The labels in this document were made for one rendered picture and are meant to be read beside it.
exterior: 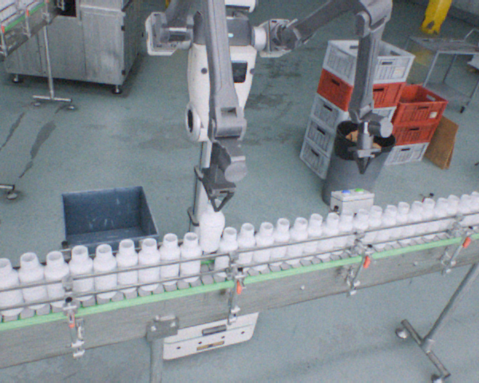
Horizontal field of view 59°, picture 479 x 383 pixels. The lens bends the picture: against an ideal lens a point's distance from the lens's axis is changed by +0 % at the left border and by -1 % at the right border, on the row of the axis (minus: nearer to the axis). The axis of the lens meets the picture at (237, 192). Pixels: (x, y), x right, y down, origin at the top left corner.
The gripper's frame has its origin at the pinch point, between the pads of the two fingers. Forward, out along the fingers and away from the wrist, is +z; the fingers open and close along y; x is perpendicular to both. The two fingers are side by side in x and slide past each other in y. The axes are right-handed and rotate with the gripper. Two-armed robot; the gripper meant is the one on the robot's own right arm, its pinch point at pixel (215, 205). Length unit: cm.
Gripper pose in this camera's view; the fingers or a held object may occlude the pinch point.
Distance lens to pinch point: 115.4
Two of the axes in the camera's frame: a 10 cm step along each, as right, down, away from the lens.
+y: 3.5, 5.9, -7.3
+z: -1.4, 8.0, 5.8
